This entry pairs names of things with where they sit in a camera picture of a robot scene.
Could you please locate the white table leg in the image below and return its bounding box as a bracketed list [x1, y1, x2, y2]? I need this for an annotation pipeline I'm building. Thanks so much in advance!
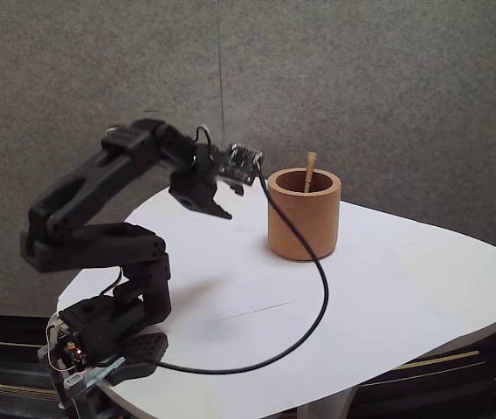
[295, 383, 359, 419]

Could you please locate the bare camera circuit board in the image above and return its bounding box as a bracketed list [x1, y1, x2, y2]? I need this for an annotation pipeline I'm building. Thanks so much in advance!
[218, 142, 264, 188]

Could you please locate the cork pen holder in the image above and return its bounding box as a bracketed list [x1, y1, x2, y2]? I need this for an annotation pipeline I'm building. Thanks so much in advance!
[267, 167, 342, 263]

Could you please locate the motor controller board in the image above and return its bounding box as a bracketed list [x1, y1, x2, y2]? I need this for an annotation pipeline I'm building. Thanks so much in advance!
[54, 329, 90, 367]

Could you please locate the grey metal table clamp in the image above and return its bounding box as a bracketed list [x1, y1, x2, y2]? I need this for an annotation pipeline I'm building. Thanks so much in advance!
[37, 343, 127, 411]

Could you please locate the black camera cable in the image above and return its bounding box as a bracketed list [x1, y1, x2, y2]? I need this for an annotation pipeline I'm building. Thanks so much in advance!
[99, 170, 330, 375]

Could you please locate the wooden pen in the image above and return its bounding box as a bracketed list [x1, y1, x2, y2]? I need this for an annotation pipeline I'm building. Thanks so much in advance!
[303, 151, 319, 194]

